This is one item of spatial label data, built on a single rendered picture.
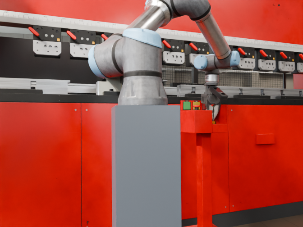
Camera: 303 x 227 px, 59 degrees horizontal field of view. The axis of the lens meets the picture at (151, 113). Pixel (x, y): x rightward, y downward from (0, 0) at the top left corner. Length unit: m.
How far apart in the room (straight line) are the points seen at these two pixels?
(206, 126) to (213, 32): 0.48
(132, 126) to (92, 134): 0.85
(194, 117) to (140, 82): 0.68
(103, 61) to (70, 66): 1.37
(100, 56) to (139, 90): 0.20
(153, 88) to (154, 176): 0.24
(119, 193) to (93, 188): 0.86
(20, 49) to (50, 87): 0.66
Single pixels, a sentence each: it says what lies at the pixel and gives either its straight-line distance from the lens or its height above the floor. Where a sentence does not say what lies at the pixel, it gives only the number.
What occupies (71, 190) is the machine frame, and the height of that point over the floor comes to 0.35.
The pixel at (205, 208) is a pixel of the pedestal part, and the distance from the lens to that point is 1.57.
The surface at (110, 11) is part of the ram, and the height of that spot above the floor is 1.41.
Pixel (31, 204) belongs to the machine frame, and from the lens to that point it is 1.61.
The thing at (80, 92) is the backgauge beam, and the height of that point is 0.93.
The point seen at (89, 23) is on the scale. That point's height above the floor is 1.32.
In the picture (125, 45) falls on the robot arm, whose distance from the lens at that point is 0.82.
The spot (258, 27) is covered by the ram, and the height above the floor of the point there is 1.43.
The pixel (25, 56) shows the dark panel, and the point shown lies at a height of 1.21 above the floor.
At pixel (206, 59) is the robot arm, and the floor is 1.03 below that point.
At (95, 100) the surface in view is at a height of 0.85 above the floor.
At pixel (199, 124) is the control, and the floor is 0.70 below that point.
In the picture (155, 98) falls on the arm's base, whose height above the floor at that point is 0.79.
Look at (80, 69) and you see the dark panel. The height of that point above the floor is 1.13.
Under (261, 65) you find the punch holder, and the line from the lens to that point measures 2.27.
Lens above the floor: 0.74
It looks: 1 degrees up
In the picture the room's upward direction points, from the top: 1 degrees counter-clockwise
